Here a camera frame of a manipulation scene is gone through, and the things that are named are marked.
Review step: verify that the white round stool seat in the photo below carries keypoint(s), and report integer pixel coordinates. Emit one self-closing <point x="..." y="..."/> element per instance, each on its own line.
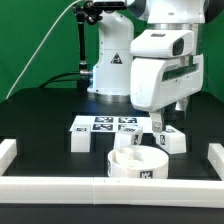
<point x="138" y="161"/>

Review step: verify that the white U-shaped boundary frame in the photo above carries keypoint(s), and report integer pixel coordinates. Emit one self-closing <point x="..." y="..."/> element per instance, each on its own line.
<point x="90" y="190"/>

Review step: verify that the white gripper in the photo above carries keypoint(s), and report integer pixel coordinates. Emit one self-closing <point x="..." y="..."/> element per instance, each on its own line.
<point x="164" y="71"/>

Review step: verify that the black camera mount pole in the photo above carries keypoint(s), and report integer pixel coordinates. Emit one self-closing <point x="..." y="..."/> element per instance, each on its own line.
<point x="87" y="13"/>

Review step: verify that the black camera on mount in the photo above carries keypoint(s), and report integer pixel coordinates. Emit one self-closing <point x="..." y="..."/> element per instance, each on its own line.
<point x="110" y="4"/>

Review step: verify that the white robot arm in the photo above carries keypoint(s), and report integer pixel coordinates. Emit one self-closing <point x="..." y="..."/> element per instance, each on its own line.
<point x="118" y="28"/>

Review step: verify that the white fiducial marker sheet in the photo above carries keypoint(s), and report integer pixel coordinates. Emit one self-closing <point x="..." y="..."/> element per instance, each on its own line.
<point x="111" y="124"/>

